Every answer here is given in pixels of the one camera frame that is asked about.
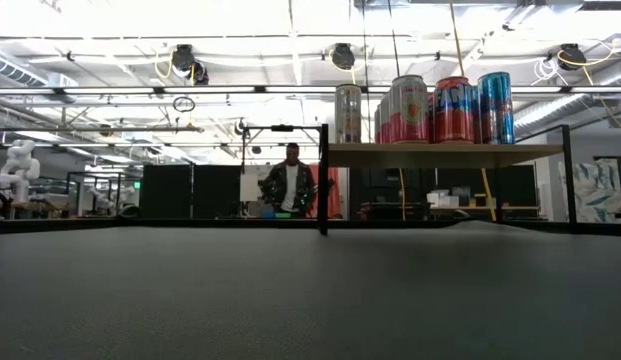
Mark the wooden shelf with black legs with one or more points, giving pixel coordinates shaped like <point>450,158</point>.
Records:
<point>440,155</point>

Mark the pink and white can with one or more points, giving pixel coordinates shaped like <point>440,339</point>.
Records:
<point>385,122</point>

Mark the silver ventilation duct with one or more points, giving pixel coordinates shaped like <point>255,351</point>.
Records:
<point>540,117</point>
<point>20,72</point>

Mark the person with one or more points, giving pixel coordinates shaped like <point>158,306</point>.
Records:
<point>290,182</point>

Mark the red Fanta can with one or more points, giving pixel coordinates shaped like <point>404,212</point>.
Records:
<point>452,109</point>

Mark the black gantry frame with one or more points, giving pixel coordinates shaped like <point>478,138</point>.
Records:
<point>282,128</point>

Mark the grey can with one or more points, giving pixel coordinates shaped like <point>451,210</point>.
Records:
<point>376,125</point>

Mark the silver white Celsius can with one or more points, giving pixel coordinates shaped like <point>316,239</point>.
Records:
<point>348,114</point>

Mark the black divider panel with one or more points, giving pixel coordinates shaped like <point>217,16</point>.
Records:
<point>165,190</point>
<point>217,190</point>

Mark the dark slim can teal tab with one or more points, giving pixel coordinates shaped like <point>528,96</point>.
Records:
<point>495,107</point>

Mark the white board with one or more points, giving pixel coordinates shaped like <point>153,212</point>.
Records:
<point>248,187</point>

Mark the white box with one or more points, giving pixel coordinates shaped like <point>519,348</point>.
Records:
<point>442,200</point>

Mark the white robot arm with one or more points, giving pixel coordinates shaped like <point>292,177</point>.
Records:
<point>20,167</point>
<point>102,197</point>

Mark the leaf pattern panel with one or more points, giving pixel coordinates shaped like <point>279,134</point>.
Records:
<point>597,192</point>

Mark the orange red panel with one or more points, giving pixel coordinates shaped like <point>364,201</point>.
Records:
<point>334,192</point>

